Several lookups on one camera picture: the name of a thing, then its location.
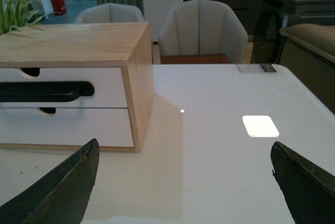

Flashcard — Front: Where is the label sticker on table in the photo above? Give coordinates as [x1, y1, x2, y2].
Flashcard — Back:
[237, 63, 276, 73]

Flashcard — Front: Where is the beige armchair left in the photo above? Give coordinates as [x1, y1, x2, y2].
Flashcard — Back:
[74, 3, 144, 24]

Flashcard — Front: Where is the green potted plant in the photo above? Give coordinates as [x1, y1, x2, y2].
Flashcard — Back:
[0, 0, 57, 36]

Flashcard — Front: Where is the dark washing machine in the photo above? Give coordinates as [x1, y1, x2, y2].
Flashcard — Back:
[250, 0, 334, 63]

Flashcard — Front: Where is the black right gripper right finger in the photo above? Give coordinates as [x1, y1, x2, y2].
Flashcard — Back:
[270, 141, 334, 223]

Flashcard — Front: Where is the wooden drawer cabinet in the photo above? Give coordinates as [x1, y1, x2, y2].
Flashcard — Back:
[1, 22, 154, 152]

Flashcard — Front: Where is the black drawer handle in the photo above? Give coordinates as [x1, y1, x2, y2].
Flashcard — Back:
[1, 81, 95, 103]

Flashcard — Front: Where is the beige armchair right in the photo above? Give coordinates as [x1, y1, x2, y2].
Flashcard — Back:
[158, 0, 248, 63]

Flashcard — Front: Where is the grey cushioned seat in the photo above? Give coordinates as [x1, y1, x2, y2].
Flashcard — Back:
[277, 23, 335, 116]

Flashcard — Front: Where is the beige armchair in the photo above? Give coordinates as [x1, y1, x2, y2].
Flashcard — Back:
[158, 0, 248, 63]
[74, 3, 144, 24]

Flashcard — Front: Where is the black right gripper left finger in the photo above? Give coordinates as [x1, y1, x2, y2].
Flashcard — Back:
[1, 139, 99, 223]

